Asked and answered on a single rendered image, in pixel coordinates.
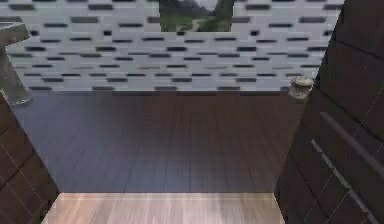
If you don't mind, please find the framed green landscape picture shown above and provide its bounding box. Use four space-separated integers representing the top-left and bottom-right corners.
158 0 235 33

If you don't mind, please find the pale round door knob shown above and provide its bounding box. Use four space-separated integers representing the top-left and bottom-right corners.
288 75 315 100

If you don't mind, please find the dark brown room door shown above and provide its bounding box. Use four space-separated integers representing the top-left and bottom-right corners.
273 0 384 224

